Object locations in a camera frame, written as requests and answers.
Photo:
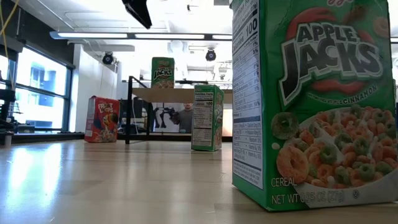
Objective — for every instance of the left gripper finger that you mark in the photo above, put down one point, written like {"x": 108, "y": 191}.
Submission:
{"x": 138, "y": 12}

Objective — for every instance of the green Apple Jacks cereal box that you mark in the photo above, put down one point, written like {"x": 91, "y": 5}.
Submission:
{"x": 162, "y": 73}
{"x": 206, "y": 118}
{"x": 326, "y": 93}

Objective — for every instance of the red Froot Loops cereal box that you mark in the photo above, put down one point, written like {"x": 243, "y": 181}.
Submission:
{"x": 104, "y": 121}

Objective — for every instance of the black background robot arm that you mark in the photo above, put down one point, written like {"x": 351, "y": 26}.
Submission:
{"x": 164, "y": 116}

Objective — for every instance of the wooden shelf black metal legs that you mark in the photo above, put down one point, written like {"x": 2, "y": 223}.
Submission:
{"x": 168, "y": 95}

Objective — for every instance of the long ceiling light bar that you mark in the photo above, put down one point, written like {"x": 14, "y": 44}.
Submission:
{"x": 93, "y": 35}

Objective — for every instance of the small black ceiling sensor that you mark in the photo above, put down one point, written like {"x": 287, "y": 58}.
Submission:
{"x": 188, "y": 7}

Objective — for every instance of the black round ceiling spotlight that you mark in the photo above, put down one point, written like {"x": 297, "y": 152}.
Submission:
{"x": 108, "y": 58}
{"x": 210, "y": 55}

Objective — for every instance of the grey ceiling box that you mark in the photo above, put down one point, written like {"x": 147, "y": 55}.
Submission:
{"x": 221, "y": 2}

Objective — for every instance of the black monitor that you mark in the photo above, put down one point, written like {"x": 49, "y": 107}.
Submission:
{"x": 136, "y": 109}

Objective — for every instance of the person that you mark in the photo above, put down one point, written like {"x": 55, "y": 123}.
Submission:
{"x": 186, "y": 119}

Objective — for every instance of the dark framed window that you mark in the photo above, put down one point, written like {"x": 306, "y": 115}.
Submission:
{"x": 40, "y": 93}

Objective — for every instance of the black equipment stand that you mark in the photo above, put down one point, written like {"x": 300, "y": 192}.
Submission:
{"x": 6, "y": 96}

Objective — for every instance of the black metal rail frame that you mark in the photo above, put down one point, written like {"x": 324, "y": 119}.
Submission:
{"x": 46, "y": 137}

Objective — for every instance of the small white post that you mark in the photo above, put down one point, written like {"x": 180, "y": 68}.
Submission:
{"x": 7, "y": 140}

